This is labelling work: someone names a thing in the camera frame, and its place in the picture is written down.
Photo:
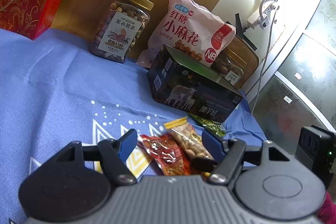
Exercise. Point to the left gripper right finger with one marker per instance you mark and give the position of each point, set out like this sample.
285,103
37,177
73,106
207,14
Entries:
231,157

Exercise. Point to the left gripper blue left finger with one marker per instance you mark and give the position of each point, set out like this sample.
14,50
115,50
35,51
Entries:
112,155

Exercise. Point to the yellow peanut snack packet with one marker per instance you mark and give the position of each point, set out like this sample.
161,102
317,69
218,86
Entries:
187,138

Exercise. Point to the red spicy snack packet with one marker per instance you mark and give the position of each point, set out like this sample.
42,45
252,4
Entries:
168,155

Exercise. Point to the magenta knit sleeve forearm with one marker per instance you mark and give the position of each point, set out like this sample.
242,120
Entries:
327,213

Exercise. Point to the olive green snack pouch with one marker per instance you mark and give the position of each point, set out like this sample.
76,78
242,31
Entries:
211,126

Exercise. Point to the blue patterned bedsheet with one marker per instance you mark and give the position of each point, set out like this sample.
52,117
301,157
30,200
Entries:
54,91

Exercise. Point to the dark nut jar gold lid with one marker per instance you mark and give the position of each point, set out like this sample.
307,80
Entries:
229,65

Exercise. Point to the black sheep print box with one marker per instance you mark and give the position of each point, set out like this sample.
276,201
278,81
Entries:
178,81

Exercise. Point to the cashew jar gold lid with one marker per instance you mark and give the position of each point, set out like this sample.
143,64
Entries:
120,29

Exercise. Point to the pink twisted dough snack bag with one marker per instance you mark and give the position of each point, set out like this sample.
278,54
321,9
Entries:
191,29

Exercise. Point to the white power strip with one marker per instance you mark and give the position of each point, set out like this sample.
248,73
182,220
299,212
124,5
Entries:
261,17

